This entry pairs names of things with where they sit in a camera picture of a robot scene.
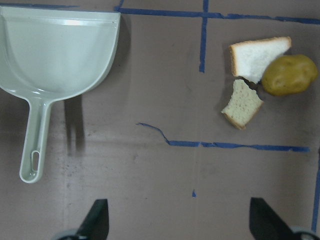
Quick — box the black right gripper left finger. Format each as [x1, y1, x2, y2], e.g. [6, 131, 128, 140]
[75, 199, 109, 240]

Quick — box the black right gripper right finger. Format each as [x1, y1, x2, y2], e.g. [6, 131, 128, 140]
[249, 197, 298, 240]

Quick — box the brown bread piece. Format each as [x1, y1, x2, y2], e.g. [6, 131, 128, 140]
[221, 79, 264, 130]

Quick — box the yellow potato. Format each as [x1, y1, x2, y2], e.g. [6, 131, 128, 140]
[261, 54, 319, 96]

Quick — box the pale green plastic dustpan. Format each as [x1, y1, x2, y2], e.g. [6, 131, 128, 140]
[0, 6, 121, 184]

